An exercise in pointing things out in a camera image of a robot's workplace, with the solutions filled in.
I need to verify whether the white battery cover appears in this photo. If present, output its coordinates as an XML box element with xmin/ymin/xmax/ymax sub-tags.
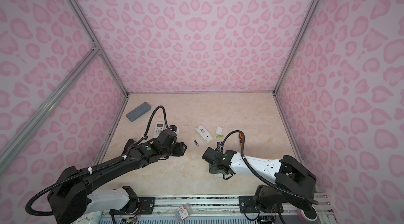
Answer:
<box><xmin>215</xmin><ymin>127</ymin><xmax>223</xmax><ymax>135</ymax></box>

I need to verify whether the orange black screwdriver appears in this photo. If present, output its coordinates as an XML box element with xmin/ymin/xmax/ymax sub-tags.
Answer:
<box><xmin>238</xmin><ymin>133</ymin><xmax>245</xmax><ymax>146</ymax></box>

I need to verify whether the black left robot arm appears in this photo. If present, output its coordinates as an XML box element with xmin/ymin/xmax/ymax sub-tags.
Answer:
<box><xmin>25</xmin><ymin>129</ymin><xmax>187</xmax><ymax>224</ymax></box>

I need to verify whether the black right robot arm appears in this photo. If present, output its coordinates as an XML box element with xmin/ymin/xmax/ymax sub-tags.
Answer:
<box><xmin>202</xmin><ymin>147</ymin><xmax>319</xmax><ymax>212</ymax></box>

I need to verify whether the grey rectangular sponge block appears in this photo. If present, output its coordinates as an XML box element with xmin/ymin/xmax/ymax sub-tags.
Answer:
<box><xmin>126</xmin><ymin>102</ymin><xmax>151</xmax><ymax>122</ymax></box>

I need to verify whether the small clear parts box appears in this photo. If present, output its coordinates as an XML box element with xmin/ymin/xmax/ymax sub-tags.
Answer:
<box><xmin>175</xmin><ymin>204</ymin><xmax>191</xmax><ymax>221</ymax></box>

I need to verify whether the pink tape roll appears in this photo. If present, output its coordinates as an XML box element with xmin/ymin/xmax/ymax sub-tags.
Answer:
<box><xmin>297</xmin><ymin>208</ymin><xmax>318</xmax><ymax>223</ymax></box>

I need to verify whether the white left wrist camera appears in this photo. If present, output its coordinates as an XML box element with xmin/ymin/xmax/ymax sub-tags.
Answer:
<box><xmin>169</xmin><ymin>125</ymin><xmax>179</xmax><ymax>135</ymax></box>

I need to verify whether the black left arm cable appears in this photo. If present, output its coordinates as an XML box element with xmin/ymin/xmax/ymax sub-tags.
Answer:
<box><xmin>143</xmin><ymin>105</ymin><xmax>169</xmax><ymax>139</ymax></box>

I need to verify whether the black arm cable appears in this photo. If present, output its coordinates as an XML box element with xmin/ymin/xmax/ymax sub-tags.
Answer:
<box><xmin>220</xmin><ymin>130</ymin><xmax>319</xmax><ymax>206</ymax></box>
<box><xmin>143</xmin><ymin>105</ymin><xmax>169</xmax><ymax>139</ymax></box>

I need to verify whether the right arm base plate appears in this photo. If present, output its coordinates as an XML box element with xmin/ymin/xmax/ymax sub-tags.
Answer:
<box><xmin>238</xmin><ymin>196</ymin><xmax>284</xmax><ymax>213</ymax></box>

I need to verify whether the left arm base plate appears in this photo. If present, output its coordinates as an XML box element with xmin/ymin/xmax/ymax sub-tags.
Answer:
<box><xmin>109</xmin><ymin>197</ymin><xmax>156</xmax><ymax>215</ymax></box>

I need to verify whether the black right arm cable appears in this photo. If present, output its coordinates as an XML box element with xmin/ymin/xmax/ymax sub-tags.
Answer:
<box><xmin>220</xmin><ymin>130</ymin><xmax>319</xmax><ymax>206</ymax></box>

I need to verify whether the aluminium front rail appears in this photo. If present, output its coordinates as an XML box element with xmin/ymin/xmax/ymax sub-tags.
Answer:
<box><xmin>72</xmin><ymin>192</ymin><xmax>335</xmax><ymax>224</ymax></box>

